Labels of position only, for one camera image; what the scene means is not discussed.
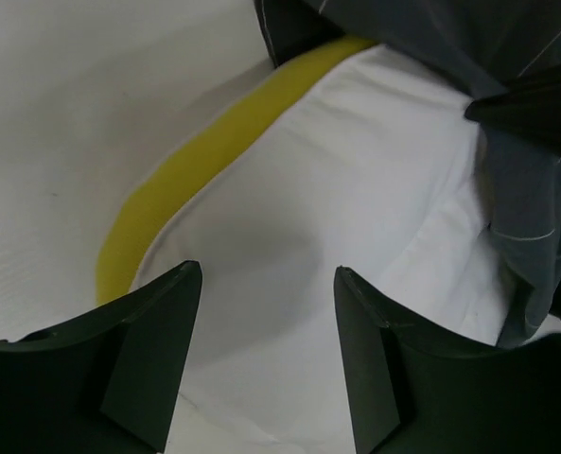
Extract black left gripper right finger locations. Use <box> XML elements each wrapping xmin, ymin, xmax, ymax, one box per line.
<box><xmin>334</xmin><ymin>267</ymin><xmax>561</xmax><ymax>453</ymax></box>

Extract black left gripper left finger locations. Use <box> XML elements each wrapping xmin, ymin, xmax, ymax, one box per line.
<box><xmin>0</xmin><ymin>261</ymin><xmax>202</xmax><ymax>453</ymax></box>

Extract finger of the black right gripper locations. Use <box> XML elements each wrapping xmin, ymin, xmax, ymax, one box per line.
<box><xmin>465</xmin><ymin>64</ymin><xmax>561</xmax><ymax>156</ymax></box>

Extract dark grey checked pillowcase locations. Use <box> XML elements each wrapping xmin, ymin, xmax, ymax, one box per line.
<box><xmin>254</xmin><ymin>1</ymin><xmax>561</xmax><ymax>348</ymax></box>

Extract white pillow with yellow edge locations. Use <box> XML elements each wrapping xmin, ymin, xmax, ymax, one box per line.
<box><xmin>96</xmin><ymin>38</ymin><xmax>507</xmax><ymax>453</ymax></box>

